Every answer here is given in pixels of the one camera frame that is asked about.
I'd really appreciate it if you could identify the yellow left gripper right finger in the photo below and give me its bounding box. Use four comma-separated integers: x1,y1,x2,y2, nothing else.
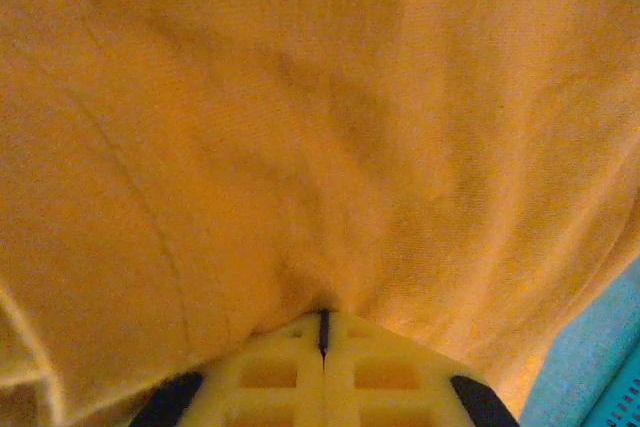
323,310,521,427

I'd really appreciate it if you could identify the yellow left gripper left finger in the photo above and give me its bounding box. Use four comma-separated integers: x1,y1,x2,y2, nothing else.
130,310,325,427

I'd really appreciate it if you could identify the orange t-shirt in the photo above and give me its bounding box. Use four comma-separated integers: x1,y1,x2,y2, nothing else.
0,0,640,427

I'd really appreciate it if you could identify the teal plastic basket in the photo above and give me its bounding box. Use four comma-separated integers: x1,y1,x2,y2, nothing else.
519,255,640,427

